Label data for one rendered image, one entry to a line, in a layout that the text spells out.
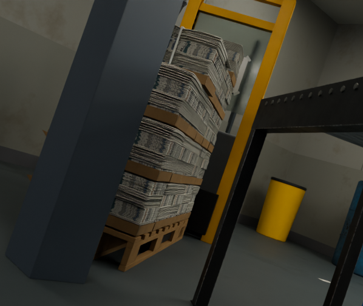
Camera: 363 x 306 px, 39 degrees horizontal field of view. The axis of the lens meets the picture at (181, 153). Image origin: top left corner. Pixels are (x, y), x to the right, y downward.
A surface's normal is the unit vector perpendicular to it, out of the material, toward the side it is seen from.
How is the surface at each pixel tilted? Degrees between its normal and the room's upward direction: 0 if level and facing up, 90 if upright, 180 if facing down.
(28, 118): 90
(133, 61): 90
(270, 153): 90
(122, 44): 90
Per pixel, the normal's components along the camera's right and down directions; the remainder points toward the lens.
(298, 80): 0.64, 0.21
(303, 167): -0.70, -0.25
